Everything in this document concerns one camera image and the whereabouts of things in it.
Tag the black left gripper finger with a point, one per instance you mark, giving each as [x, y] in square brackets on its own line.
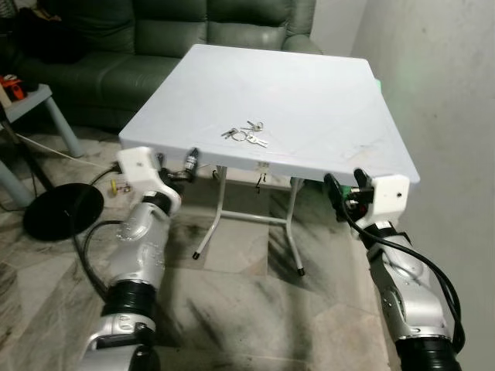
[161, 161]
[192, 161]

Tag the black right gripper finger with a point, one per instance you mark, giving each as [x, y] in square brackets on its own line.
[336, 195]
[361, 179]

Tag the silver key bunch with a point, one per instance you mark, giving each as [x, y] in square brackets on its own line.
[246, 136]

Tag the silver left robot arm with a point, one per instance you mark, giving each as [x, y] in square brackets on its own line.
[139, 239]

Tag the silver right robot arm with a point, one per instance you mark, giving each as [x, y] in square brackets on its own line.
[410, 294]

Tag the small yellow floor item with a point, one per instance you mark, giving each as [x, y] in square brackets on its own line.
[117, 186]

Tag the white folding table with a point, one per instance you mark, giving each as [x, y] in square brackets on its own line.
[309, 100]

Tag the small green block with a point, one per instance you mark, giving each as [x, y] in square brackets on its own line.
[378, 83]

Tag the black round-base stand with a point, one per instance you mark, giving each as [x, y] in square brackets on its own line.
[62, 212]

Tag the dark green leather sofa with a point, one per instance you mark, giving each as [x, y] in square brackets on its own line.
[155, 46]

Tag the small grey side table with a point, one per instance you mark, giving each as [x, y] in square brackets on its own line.
[35, 97]

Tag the orange and black tool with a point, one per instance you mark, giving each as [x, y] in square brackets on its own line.
[9, 85]

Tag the black bag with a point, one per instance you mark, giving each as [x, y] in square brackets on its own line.
[39, 35]

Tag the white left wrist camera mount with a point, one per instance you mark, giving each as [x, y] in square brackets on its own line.
[143, 166]

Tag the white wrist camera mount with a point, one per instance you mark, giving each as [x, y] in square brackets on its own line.
[390, 193]
[143, 166]

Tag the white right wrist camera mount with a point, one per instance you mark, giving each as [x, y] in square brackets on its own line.
[390, 193]

